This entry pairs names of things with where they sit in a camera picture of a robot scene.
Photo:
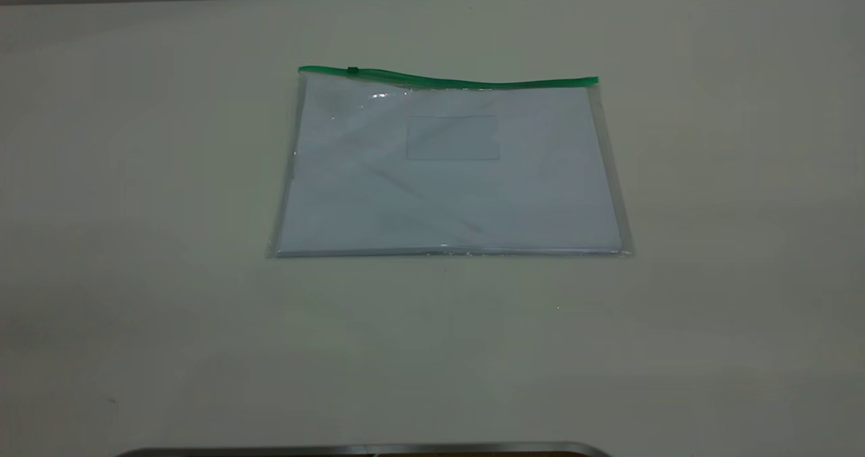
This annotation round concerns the clear plastic bag green zipper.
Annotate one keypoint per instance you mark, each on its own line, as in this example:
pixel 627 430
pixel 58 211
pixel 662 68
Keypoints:
pixel 574 173

